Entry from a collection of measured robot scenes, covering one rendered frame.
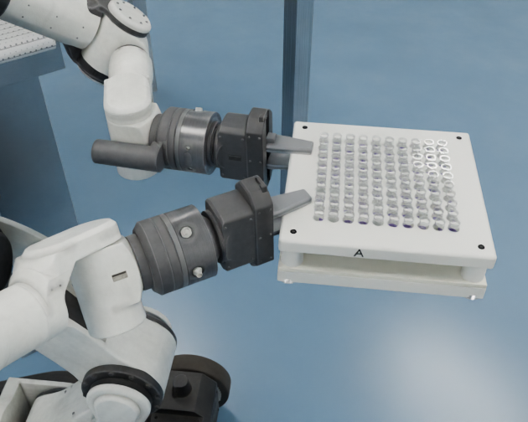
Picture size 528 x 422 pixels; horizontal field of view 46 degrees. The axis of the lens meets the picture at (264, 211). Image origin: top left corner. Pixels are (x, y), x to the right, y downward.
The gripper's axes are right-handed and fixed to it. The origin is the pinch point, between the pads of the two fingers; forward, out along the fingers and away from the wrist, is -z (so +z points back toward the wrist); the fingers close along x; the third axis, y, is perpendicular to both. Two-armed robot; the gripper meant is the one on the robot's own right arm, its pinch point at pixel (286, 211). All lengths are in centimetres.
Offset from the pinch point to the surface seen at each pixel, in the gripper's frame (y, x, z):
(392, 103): -146, 103, -132
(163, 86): -206, 101, -43
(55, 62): -93, 20, 13
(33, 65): -92, 20, 18
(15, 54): -89, 14, 21
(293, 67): -94, 39, -52
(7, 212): -100, 65, 35
